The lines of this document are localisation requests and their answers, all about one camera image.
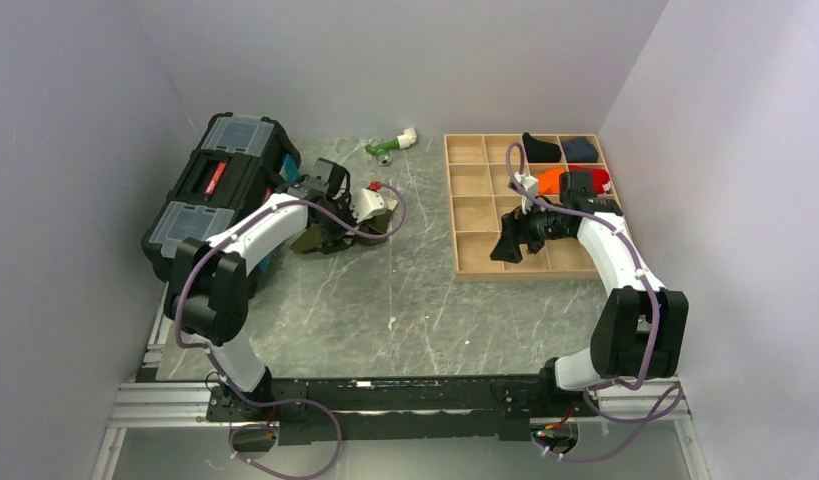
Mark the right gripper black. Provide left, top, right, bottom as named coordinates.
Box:
left=490, top=197, right=572, bottom=263

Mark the olive green underwear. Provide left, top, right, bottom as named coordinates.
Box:
left=290, top=201, right=395, bottom=255

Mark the wooden compartment tray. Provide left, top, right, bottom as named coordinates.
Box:
left=444, top=134, right=630, bottom=282

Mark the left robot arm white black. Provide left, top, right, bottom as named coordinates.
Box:
left=164, top=159, right=397, bottom=420

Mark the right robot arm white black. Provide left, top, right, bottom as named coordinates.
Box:
left=490, top=171, right=689, bottom=415

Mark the orange rolled cloth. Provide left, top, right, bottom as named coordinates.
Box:
left=531, top=167, right=567, bottom=196

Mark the black rolled cloth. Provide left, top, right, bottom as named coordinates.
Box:
left=522, top=132, right=562, bottom=163

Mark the green white pipe fitting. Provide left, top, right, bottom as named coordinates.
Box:
left=364, top=127, right=418, bottom=166

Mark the red rolled cloth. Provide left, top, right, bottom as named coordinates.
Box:
left=568, top=165, right=613, bottom=194

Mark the navy rolled cloth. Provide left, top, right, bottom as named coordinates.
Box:
left=561, top=136, right=600, bottom=163

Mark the black plastic toolbox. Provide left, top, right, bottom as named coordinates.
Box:
left=141, top=112, right=301, bottom=282

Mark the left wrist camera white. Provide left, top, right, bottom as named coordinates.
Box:
left=350, top=181, right=389, bottom=224

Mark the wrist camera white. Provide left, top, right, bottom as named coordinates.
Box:
left=350, top=181, right=389, bottom=224
left=513, top=173, right=539, bottom=214

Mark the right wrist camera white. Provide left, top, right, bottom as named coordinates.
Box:
left=513, top=173, right=539, bottom=214

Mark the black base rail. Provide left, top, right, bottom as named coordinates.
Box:
left=206, top=371, right=592, bottom=446

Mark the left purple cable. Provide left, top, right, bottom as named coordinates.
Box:
left=173, top=182, right=408, bottom=480

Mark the aluminium frame rail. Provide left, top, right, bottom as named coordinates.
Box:
left=94, top=310, right=696, bottom=479

